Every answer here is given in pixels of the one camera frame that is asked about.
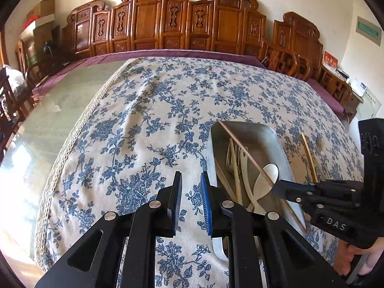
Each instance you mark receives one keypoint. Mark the white flat cardboard box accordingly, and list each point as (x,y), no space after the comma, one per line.
(37,22)

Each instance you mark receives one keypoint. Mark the thin brown chopstick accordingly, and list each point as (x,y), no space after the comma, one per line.
(246,153)

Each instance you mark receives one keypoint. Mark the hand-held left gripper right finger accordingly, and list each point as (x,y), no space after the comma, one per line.
(206,204)

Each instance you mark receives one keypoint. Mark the metal fork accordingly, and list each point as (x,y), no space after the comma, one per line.
(232,153)

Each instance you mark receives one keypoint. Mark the clear plastic bag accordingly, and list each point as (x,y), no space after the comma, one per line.
(12,87)

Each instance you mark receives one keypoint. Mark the brown cardboard box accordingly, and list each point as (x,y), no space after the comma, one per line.
(43,7)

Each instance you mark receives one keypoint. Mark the black desk lamp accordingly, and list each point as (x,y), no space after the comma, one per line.
(48,51)

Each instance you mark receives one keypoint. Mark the red desk calendar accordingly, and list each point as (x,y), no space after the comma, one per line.
(330,60)

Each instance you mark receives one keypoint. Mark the blue floral tablecloth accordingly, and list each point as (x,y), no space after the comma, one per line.
(135,126)

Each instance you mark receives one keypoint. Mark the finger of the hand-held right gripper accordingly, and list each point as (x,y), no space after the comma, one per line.
(330,187)
(300,194)

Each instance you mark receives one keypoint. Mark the small metal spoon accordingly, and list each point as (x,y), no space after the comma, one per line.
(319,144)

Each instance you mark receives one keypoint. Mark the grey wall panel green label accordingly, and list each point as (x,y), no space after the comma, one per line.
(368,30)

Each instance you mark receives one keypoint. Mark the white ceramic soup spoon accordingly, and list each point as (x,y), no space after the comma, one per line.
(267,175)

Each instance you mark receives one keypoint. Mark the purple armchair seat cushion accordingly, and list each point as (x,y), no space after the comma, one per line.
(327,96)

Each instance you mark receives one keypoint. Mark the white plastic spoon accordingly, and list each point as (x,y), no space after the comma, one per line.
(247,174)

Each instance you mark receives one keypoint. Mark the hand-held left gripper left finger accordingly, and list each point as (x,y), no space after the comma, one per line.
(178,195)

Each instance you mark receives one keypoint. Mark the person's right hand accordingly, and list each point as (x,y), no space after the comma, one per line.
(342,256)

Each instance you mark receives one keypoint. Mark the long purple bench cushion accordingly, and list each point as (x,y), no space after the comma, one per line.
(150,54)

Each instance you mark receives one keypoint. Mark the rectangular metal box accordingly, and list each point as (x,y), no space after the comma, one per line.
(258,138)

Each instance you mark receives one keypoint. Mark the carved wooden sofa bench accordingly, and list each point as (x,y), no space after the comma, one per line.
(180,24)

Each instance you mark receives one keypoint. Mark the carved wooden armchair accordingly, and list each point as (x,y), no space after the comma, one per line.
(300,54)

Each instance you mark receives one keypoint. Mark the white electrical panel door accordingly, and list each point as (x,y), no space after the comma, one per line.
(372,103)

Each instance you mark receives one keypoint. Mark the dark wooden chair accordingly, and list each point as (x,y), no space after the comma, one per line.
(15,117)

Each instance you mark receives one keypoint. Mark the light wooden chopstick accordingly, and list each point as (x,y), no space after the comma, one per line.
(236,174)
(309,159)

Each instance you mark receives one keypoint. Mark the wooden side table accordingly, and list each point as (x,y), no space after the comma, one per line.
(355,102)

